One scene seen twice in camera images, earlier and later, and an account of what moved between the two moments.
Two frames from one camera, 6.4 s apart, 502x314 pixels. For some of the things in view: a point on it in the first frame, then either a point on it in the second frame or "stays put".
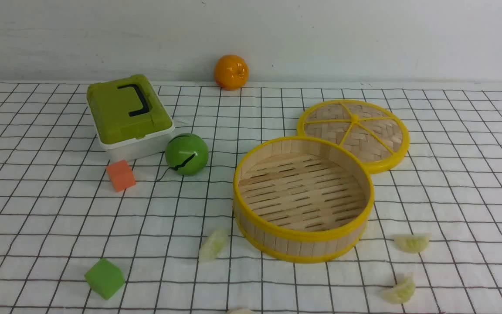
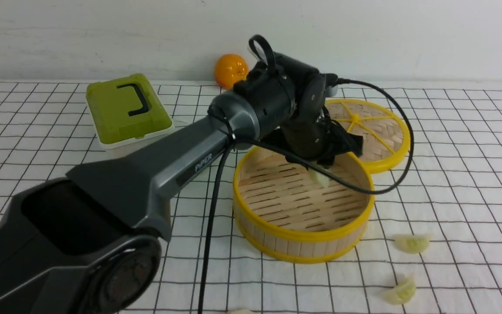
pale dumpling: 401,294 stays put
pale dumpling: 411,244 stays put
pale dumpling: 212,245 -> 318,178
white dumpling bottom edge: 241,311 stays put
